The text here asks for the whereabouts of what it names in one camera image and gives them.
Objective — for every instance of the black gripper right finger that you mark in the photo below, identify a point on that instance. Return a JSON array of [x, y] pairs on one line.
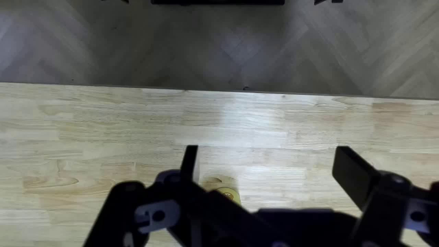
[[354, 176]]

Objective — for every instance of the yellow enamel mug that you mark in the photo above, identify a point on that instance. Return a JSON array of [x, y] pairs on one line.
[[225, 189]]

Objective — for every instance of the black floor stand base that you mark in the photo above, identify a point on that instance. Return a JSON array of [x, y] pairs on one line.
[[217, 2]]

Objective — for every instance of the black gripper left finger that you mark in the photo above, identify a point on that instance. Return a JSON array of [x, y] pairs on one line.
[[187, 165]]

